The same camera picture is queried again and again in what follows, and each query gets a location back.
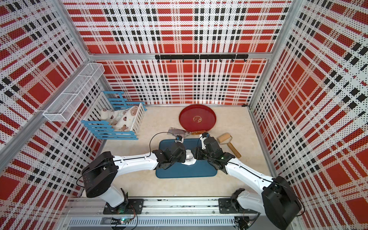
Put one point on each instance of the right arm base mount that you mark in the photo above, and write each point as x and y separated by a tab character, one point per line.
231	206

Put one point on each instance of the black hook rail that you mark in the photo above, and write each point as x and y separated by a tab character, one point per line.
202	56

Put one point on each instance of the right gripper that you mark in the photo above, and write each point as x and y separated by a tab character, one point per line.
198	151

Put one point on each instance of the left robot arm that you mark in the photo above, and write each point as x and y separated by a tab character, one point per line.
98	177

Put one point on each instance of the knife with wooden handle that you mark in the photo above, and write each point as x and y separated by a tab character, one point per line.
184	133

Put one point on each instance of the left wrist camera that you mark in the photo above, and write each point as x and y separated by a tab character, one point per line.
179	139

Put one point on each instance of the teal plastic tray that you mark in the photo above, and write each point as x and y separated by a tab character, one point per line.
178	170

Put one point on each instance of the doll in patterned cloth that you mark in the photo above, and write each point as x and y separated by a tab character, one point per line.
120	120

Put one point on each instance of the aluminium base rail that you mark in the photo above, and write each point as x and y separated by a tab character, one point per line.
84	213

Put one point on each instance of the small glass bowl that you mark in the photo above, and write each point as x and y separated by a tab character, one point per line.
189	155

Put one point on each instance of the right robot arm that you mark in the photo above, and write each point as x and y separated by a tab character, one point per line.
273	196

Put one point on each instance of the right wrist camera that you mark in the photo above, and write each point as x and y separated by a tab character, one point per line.
202	138

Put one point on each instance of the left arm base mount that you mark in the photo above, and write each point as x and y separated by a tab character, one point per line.
133	206

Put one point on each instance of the white dough lump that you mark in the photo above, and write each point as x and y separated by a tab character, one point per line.
189	162

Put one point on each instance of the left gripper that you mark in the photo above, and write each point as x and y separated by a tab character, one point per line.
183	158

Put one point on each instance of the white wire mesh basket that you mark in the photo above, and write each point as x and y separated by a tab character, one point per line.
66	104

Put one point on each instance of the wooden rolling pin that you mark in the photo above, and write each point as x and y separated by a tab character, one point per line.
226	139

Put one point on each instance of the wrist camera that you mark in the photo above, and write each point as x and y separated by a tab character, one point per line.
179	139
202	138

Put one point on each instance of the blue white toy crib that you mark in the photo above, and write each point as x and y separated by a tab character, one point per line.
112	100

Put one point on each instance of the red round plate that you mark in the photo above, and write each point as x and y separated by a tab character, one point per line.
197	117

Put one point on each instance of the small green circuit board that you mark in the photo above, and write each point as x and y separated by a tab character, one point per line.
120	221

